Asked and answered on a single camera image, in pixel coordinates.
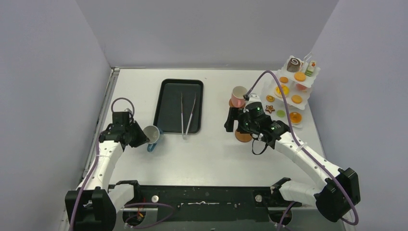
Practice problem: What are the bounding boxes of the small orange biscuit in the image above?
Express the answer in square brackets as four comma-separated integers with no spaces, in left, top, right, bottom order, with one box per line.
[279,77,289,83]

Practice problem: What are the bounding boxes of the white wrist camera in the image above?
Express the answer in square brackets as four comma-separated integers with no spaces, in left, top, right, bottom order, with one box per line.
[125,108,133,119]
[247,94,261,104]

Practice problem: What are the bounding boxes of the white three-tier dessert stand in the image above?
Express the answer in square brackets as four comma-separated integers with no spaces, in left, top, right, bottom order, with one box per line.
[254,54,320,128]

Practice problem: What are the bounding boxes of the pink ceramic cup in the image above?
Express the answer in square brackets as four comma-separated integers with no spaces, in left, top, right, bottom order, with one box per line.
[231,86,247,108]

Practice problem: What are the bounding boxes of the round wooden coaster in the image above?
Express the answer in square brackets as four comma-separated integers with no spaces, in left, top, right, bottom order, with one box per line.
[229,99,245,108]
[234,129,253,142]

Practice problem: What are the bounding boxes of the black serving tray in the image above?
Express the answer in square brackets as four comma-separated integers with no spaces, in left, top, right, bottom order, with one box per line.
[153,78,204,135]

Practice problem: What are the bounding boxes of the metal serving tongs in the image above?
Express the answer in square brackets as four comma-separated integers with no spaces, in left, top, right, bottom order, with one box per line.
[180,93,197,140]

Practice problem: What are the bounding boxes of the yellow fruit tart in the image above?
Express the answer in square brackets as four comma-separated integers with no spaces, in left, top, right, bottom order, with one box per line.
[275,84,290,98]

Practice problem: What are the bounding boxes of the plain orange round cookie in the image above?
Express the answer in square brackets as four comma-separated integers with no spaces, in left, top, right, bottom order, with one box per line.
[291,95,303,104]

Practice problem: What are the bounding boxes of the chocolate swirl roll cake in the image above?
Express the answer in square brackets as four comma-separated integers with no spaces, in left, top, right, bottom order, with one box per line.
[286,57,303,73]

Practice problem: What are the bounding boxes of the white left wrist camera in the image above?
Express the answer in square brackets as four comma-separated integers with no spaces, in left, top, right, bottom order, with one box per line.
[125,108,133,119]

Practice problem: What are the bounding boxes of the blue patterned ceramic cup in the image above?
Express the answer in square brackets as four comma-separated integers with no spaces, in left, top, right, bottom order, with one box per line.
[143,125,163,153]

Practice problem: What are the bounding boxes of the green round macaron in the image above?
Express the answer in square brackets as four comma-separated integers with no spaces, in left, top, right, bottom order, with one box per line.
[276,110,286,118]

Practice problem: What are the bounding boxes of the brown star cookie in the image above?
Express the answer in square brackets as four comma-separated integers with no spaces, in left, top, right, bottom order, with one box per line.
[265,105,275,114]

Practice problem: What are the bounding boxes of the pink strawberry cake slice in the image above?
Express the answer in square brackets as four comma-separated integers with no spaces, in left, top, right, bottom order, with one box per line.
[296,83,308,91]

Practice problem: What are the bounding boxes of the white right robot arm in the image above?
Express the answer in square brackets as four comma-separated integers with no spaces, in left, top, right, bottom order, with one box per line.
[224,102,360,222]

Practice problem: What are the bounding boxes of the orange macaron sandwich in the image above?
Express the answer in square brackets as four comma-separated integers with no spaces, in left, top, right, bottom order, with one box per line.
[294,72,306,82]

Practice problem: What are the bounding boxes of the green layered cake slice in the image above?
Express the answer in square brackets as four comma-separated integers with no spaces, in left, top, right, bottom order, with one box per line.
[305,60,317,77]

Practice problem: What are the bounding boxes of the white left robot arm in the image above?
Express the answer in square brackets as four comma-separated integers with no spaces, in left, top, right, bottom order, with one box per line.
[64,111,149,231]

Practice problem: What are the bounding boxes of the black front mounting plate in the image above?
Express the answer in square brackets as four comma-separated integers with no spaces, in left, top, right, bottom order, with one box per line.
[128,185,290,222]

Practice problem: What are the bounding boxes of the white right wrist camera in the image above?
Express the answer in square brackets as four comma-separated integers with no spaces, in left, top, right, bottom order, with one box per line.
[247,94,261,104]

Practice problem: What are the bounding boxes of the small patterned orange cookie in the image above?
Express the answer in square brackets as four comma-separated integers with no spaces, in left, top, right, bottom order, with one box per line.
[266,95,275,103]

